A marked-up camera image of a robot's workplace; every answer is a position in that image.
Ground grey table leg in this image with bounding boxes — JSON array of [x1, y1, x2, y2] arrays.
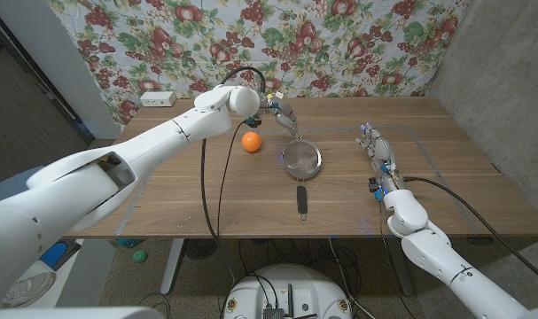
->
[[386, 238, 416, 297]]

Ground metal sieve with black handle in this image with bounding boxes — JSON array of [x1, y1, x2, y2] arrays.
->
[[280, 136, 323, 222]]

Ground white sneaker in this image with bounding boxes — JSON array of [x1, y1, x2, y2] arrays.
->
[[1, 271, 57, 309]]

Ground orange fruit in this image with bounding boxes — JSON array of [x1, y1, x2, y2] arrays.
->
[[241, 131, 263, 153]]

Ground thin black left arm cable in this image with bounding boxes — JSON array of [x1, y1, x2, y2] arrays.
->
[[215, 120, 247, 236]]

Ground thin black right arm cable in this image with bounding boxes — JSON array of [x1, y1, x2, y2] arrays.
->
[[377, 198, 414, 319]]

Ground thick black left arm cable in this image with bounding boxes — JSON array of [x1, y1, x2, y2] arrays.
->
[[199, 66, 268, 243]]

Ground white table leg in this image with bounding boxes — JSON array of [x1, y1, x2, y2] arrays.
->
[[160, 238, 185, 296]]

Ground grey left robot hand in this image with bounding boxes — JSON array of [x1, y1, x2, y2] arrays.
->
[[259, 92, 300, 138]]

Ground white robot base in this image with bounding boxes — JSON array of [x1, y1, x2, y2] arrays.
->
[[223, 264, 354, 319]]

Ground black floor cable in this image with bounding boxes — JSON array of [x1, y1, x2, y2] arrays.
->
[[328, 238, 376, 319]]

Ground floral fruit print backdrop cloth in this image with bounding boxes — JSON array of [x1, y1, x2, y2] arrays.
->
[[46, 0, 469, 129]]

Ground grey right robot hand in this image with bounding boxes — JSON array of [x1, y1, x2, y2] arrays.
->
[[355, 122, 402, 181]]

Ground blue and black foot pedals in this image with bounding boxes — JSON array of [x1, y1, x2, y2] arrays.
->
[[40, 240, 82, 271]]

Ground black round floor fan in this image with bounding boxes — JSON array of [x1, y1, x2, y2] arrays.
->
[[183, 238, 219, 261]]

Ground blue-grey bin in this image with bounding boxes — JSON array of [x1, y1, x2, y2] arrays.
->
[[0, 166, 43, 209]]

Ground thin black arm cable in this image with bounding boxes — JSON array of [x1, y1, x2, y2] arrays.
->
[[377, 198, 414, 319], [215, 120, 247, 236]]

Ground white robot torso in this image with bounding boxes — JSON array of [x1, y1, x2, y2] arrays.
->
[[0, 307, 166, 319]]

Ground white power strip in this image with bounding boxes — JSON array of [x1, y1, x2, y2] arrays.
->
[[139, 90, 177, 108]]

